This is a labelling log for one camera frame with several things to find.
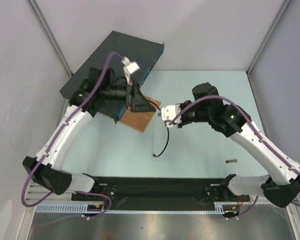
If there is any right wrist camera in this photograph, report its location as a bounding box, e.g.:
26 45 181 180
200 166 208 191
160 104 182 128

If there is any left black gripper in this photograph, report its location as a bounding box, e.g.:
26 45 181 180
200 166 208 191
101 78 155 113

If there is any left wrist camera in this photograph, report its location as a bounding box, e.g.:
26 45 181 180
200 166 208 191
121 57 140 85

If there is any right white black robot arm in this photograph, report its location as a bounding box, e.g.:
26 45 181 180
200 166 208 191
172 82 300 208

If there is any aluminium rail frame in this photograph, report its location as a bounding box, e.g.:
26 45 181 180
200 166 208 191
24 181 300 240

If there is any white slotted cable duct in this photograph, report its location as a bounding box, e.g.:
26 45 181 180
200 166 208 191
35 203 225 215

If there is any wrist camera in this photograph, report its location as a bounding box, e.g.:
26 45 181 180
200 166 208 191
121 57 140 85
160 104 182 128

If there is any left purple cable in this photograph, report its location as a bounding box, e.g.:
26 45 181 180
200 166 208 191
21 51 127 221

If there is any dark grey network switch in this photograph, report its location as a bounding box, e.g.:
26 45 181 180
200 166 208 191
59 30 165 123

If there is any silver transceiver module flat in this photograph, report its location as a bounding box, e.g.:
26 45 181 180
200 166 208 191
225 159 238 164

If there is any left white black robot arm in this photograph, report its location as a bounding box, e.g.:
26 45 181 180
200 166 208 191
22 62 156 200

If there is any wooden board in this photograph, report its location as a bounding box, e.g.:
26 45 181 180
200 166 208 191
119 110 155 133

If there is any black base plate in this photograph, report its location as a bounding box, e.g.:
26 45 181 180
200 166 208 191
71 176 250 212

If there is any black ethernet cable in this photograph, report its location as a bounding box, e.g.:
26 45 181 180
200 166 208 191
147 99 171 158

